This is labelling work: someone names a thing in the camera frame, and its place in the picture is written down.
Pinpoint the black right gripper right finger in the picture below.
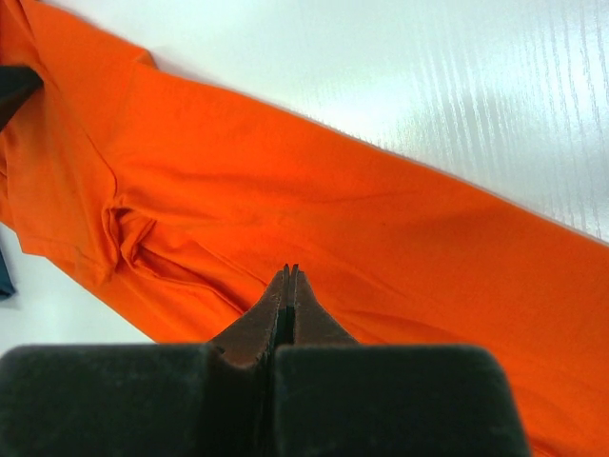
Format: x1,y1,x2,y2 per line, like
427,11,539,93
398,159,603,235
274,264,532,457

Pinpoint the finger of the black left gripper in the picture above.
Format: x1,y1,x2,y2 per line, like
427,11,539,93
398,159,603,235
0,66,44,129

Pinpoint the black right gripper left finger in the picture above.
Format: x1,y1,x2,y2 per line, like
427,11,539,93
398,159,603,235
1,270,289,456

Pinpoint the orange t-shirt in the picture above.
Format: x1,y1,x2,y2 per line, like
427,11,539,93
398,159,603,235
1,1,608,456

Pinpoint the blue folded t-shirt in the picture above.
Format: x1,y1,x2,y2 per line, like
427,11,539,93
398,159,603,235
0,253,16,301

